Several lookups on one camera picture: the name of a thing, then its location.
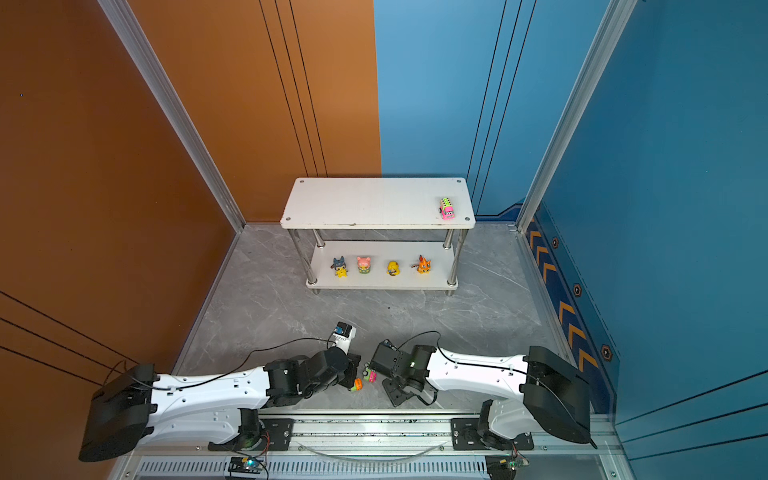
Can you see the orange dragon toy figure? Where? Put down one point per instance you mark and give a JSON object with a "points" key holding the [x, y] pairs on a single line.
{"points": [[423, 266]]}

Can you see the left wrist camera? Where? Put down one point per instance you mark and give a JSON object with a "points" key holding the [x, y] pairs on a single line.
{"points": [[343, 335]]}

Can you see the left aluminium corner post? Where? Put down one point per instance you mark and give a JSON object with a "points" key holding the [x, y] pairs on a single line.
{"points": [[128, 29]]}

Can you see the right green circuit board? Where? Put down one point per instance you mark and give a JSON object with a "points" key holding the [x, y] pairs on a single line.
{"points": [[505, 467]]}

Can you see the yellow pikachu toy figure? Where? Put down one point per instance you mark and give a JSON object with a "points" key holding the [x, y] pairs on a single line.
{"points": [[339, 267]]}

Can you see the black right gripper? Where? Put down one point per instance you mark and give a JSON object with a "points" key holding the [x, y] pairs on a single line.
{"points": [[392, 397]]}

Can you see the white two-tier shelf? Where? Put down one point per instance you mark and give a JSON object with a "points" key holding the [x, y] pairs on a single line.
{"points": [[316, 205]]}

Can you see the right aluminium corner post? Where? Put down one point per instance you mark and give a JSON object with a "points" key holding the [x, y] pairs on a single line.
{"points": [[608, 34]]}

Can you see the aluminium corner post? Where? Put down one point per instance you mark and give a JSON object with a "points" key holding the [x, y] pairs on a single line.
{"points": [[608, 34], [128, 29]]}

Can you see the pink green toy figure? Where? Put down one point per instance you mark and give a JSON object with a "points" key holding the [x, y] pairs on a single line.
{"points": [[364, 264]]}

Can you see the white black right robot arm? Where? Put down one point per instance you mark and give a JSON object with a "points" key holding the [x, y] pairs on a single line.
{"points": [[528, 393]]}

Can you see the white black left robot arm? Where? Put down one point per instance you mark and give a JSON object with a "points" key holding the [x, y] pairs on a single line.
{"points": [[142, 407]]}

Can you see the green circuit board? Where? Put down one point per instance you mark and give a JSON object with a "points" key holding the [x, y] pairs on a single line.
{"points": [[246, 467], [505, 467]]}

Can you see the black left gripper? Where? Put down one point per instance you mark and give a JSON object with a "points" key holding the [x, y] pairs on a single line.
{"points": [[353, 361]]}

